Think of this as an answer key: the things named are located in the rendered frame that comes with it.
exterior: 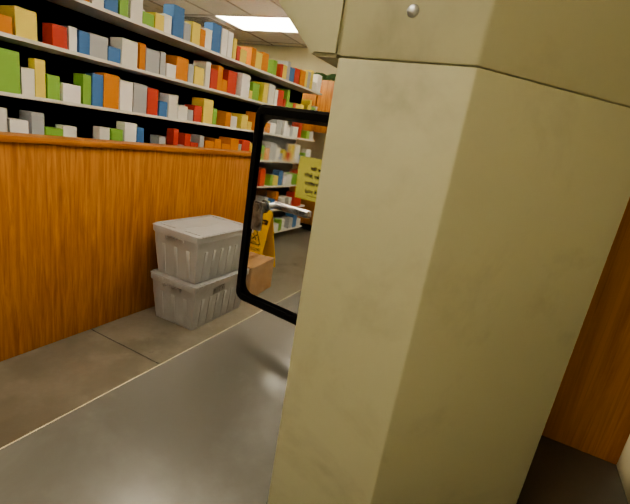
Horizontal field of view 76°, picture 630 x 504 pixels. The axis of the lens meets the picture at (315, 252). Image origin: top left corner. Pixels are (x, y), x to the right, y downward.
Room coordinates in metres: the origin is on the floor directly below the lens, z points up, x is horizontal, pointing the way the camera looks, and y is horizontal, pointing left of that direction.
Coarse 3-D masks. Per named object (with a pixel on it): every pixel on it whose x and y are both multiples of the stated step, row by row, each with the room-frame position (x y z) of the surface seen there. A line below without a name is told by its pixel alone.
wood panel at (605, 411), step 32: (608, 256) 0.57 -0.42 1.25; (608, 288) 0.57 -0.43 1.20; (608, 320) 0.56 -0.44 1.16; (576, 352) 0.57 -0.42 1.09; (608, 352) 0.56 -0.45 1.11; (576, 384) 0.57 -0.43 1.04; (608, 384) 0.55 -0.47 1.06; (576, 416) 0.56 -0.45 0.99; (608, 416) 0.54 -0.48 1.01; (576, 448) 0.55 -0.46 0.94; (608, 448) 0.54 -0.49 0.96
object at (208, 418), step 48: (240, 336) 0.73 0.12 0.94; (288, 336) 0.77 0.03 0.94; (144, 384) 0.54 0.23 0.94; (192, 384) 0.56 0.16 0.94; (240, 384) 0.58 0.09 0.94; (48, 432) 0.41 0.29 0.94; (96, 432) 0.43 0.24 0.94; (144, 432) 0.44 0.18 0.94; (192, 432) 0.45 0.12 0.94; (240, 432) 0.47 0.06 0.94; (0, 480) 0.34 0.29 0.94; (48, 480) 0.35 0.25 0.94; (96, 480) 0.36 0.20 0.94; (144, 480) 0.37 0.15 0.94; (192, 480) 0.38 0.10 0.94; (240, 480) 0.39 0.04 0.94; (528, 480) 0.47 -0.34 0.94; (576, 480) 0.48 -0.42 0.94
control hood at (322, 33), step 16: (288, 0) 0.38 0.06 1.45; (304, 0) 0.38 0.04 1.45; (320, 0) 0.37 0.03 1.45; (336, 0) 0.37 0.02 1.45; (288, 16) 0.39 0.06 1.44; (304, 16) 0.38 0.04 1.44; (320, 16) 0.37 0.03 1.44; (336, 16) 0.36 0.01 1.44; (304, 32) 0.38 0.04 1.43; (320, 32) 0.37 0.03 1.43; (336, 32) 0.36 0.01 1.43; (320, 48) 0.37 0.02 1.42; (336, 48) 0.36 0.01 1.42; (336, 64) 0.40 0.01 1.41
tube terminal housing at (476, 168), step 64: (384, 0) 0.35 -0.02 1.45; (448, 0) 0.33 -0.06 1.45; (512, 0) 0.32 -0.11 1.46; (576, 0) 0.34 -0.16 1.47; (384, 64) 0.34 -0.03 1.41; (448, 64) 0.33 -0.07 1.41; (512, 64) 0.33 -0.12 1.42; (576, 64) 0.35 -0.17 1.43; (384, 128) 0.34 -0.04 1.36; (448, 128) 0.32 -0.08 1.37; (512, 128) 0.33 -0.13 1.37; (576, 128) 0.35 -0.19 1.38; (320, 192) 0.36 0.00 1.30; (384, 192) 0.34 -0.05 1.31; (448, 192) 0.32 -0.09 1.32; (512, 192) 0.34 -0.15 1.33; (576, 192) 0.36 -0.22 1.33; (320, 256) 0.36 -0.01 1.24; (384, 256) 0.33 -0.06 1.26; (448, 256) 0.32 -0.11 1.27; (512, 256) 0.34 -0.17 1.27; (576, 256) 0.37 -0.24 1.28; (320, 320) 0.35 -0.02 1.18; (384, 320) 0.33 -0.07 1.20; (448, 320) 0.33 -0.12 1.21; (512, 320) 0.35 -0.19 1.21; (576, 320) 0.38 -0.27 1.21; (320, 384) 0.35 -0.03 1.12; (384, 384) 0.32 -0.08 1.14; (448, 384) 0.33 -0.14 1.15; (512, 384) 0.36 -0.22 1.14; (320, 448) 0.34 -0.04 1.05; (384, 448) 0.32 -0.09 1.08; (448, 448) 0.34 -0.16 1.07; (512, 448) 0.37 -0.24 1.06
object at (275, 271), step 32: (288, 128) 0.76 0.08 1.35; (320, 128) 0.73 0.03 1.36; (288, 160) 0.76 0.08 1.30; (320, 160) 0.72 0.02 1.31; (256, 192) 0.80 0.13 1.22; (288, 192) 0.75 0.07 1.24; (288, 224) 0.75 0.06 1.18; (256, 256) 0.78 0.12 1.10; (288, 256) 0.74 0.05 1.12; (256, 288) 0.78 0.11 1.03; (288, 288) 0.74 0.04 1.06
